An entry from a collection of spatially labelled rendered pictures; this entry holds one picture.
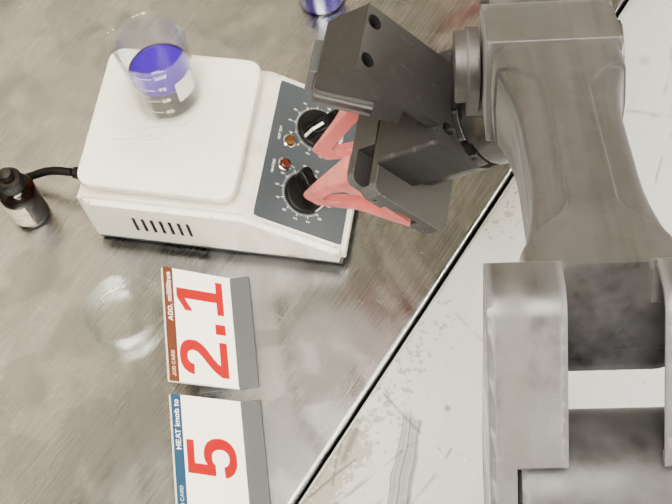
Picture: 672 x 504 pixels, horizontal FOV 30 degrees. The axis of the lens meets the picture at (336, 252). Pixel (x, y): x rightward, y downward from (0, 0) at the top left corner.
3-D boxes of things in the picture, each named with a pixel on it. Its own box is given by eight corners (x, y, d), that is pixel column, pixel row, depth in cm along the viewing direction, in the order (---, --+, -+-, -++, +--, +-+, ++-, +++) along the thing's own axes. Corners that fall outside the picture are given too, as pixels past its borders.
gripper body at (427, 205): (352, 197, 76) (443, 169, 71) (378, 55, 80) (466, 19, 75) (423, 239, 80) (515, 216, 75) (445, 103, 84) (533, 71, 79)
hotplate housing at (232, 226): (371, 124, 102) (366, 69, 94) (346, 270, 96) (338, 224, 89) (108, 97, 105) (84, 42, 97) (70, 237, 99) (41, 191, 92)
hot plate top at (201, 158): (265, 67, 95) (264, 60, 95) (235, 206, 90) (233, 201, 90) (114, 52, 97) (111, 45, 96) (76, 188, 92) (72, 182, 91)
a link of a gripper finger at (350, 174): (267, 207, 82) (368, 175, 75) (287, 113, 85) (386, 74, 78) (340, 248, 86) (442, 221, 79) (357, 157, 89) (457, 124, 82)
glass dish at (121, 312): (134, 364, 94) (127, 354, 92) (75, 331, 96) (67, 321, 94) (174, 305, 96) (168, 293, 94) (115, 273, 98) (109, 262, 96)
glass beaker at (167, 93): (211, 70, 95) (192, 7, 88) (198, 132, 93) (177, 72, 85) (134, 64, 96) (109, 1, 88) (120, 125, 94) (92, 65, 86)
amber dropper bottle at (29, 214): (32, 189, 102) (5, 146, 95) (57, 211, 101) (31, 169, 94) (5, 215, 101) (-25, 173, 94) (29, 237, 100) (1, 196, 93)
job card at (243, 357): (249, 277, 97) (241, 255, 93) (259, 387, 93) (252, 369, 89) (170, 288, 97) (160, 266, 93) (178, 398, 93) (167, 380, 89)
